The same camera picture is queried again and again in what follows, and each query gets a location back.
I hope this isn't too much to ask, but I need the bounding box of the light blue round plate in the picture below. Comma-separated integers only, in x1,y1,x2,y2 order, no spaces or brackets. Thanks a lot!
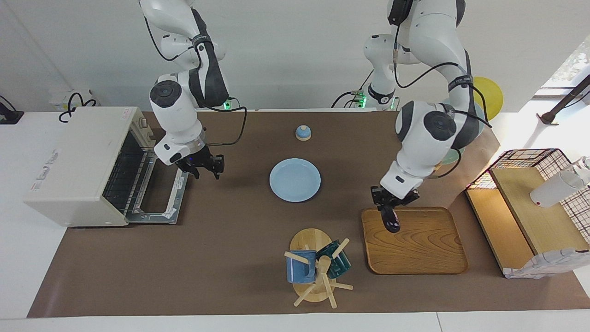
269,158,322,203

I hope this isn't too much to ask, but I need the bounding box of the beige toaster oven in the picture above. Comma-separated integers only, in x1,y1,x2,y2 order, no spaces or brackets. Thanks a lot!
24,107,189,227

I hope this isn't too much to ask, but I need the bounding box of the wooden serving tray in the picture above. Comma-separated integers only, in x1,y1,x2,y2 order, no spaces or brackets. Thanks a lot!
361,207,469,275

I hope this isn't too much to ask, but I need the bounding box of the dark green mug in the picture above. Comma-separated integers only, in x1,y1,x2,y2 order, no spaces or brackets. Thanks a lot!
316,240,352,279

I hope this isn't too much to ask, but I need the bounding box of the pale green plate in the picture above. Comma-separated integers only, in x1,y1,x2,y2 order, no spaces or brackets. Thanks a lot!
440,147,462,166

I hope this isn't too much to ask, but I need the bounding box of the wooden mug tree stand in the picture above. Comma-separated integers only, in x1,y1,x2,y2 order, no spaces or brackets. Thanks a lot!
283,228,354,309

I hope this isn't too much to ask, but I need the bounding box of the brown table mat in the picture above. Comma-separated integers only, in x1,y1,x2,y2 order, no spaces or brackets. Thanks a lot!
27,111,590,319

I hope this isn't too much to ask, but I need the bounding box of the blue mug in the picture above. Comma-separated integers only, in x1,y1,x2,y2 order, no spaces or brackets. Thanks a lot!
286,250,318,284

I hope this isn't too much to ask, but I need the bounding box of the yellow plate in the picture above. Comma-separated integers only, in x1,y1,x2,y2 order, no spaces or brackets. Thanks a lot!
472,77,504,121

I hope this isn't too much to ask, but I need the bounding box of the white power strip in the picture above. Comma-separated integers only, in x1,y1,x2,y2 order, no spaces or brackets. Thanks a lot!
50,89,100,111

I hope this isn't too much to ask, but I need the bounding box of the white bottle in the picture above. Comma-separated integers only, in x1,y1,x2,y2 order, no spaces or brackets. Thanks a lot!
530,157,590,208

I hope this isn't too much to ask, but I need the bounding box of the dark metal pole stand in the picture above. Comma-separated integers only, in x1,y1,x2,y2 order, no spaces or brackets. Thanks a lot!
537,74,590,126

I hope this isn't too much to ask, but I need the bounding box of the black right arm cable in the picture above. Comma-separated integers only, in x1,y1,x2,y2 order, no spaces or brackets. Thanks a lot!
143,14,248,148

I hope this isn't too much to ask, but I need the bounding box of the black arm base cable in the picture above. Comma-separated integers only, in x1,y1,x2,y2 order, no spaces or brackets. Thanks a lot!
332,69,375,109

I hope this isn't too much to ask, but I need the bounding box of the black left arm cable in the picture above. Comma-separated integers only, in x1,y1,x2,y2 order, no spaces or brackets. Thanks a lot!
394,28,491,127

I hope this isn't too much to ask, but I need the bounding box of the black oven power cord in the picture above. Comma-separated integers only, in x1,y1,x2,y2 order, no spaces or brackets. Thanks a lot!
59,92,98,123

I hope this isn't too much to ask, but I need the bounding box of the wooden shelf with wire mesh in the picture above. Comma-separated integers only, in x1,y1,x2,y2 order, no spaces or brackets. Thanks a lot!
465,148,590,279

